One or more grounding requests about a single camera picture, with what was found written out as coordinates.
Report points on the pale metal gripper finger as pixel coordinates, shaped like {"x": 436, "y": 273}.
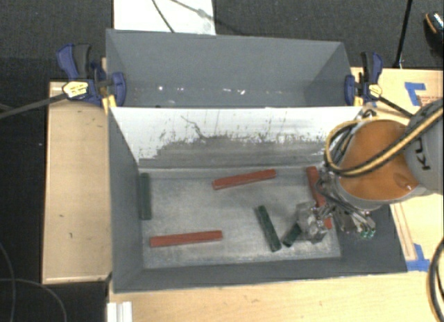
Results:
{"x": 317, "y": 232}
{"x": 305, "y": 211}

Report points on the dark green flat block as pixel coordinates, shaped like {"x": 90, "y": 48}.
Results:
{"x": 292, "y": 235}
{"x": 145, "y": 195}
{"x": 267, "y": 228}

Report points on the pale wood flat board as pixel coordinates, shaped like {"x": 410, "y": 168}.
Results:
{"x": 76, "y": 192}

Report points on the grey metal bin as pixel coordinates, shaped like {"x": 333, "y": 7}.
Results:
{"x": 208, "y": 70}

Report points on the red-brown flat block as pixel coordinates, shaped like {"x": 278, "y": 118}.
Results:
{"x": 312, "y": 182}
{"x": 244, "y": 179}
{"x": 185, "y": 238}

